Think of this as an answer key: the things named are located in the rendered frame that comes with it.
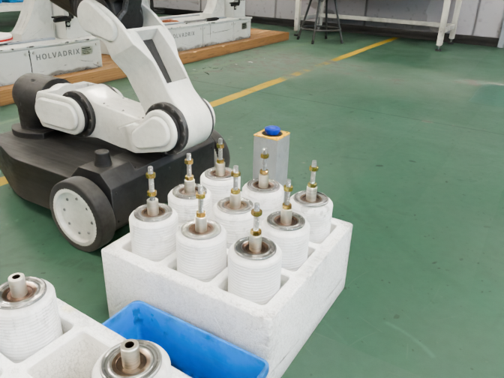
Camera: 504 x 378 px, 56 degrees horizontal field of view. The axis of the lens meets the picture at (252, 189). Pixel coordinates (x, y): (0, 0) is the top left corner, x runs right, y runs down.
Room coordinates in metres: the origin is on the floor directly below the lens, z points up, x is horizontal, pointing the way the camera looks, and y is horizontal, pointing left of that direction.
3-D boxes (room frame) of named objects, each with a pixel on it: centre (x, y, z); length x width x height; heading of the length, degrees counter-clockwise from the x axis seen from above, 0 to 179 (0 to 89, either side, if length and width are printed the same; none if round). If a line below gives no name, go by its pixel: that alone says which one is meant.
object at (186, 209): (0.94, 0.14, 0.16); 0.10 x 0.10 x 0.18
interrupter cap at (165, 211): (0.83, 0.19, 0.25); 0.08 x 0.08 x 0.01
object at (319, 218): (0.92, -0.13, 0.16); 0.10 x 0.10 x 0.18
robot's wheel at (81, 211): (1.09, 0.44, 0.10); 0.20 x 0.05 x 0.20; 59
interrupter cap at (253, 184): (0.98, -0.03, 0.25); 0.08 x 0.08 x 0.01
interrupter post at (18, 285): (0.57, 0.34, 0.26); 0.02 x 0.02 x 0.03
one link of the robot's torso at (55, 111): (1.46, 0.54, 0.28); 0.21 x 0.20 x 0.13; 59
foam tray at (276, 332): (0.88, 0.03, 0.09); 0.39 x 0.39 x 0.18; 60
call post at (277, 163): (1.16, -0.05, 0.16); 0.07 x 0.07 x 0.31; 60
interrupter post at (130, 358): (0.44, 0.14, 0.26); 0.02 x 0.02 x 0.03
